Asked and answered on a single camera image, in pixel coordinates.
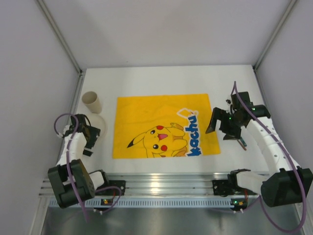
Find metal spoon teal handle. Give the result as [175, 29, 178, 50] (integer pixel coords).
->
[239, 138, 247, 147]

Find wooden fork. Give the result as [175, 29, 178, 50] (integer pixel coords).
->
[238, 140, 246, 151]

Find beige paper cup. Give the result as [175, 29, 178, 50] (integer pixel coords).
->
[82, 91, 102, 114]

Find yellow pikachu cloth placemat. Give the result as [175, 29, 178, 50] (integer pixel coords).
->
[112, 94, 221, 159]

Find aluminium rail frame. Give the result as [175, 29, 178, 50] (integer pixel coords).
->
[39, 172, 305, 196]

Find perforated cable duct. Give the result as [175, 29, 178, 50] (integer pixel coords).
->
[48, 198, 247, 208]

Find white paper plate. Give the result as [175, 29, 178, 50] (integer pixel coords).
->
[89, 114, 107, 139]

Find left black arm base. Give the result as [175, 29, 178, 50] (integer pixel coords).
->
[95, 180, 126, 196]

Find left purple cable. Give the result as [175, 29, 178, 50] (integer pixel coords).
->
[53, 113, 122, 222]

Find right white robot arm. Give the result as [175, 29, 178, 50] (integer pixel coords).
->
[206, 92, 313, 207]

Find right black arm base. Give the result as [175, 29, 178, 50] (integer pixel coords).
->
[212, 180, 245, 197]

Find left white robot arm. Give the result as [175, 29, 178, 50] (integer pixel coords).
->
[47, 113, 109, 209]

